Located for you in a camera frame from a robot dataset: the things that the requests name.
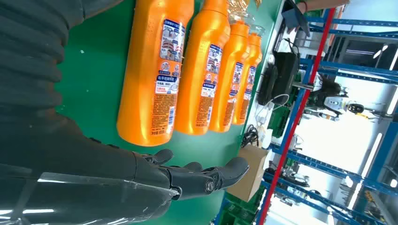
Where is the green plastic crate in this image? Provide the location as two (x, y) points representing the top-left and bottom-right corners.
(214, 192), (267, 225)
(268, 106), (291, 138)

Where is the brown cardboard box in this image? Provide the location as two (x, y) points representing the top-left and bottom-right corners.
(226, 145), (270, 203)

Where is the white plastic packet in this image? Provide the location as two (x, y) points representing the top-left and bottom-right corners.
(260, 127), (274, 150)

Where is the black handheld controller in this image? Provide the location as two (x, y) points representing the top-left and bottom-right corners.
(257, 63), (279, 107)

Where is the black carrying case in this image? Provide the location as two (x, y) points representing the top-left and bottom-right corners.
(273, 51), (301, 105)

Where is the white desk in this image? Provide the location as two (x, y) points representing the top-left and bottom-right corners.
(241, 0), (301, 150)

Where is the blue shelving rack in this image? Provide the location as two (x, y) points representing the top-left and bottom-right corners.
(256, 8), (398, 225)

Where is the white humanoid robot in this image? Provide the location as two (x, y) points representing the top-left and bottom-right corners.
(305, 94), (366, 122)

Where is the tablet in blue cover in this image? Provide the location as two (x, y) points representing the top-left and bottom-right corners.
(281, 0), (312, 38)

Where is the person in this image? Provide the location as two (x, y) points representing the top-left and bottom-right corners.
(296, 0), (352, 15)

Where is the black coiled cable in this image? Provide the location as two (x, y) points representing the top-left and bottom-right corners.
(240, 124), (260, 149)

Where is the white cable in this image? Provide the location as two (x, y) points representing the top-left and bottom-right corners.
(255, 93), (291, 127)

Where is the red metal post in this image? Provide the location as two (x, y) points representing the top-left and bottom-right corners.
(257, 7), (337, 225)

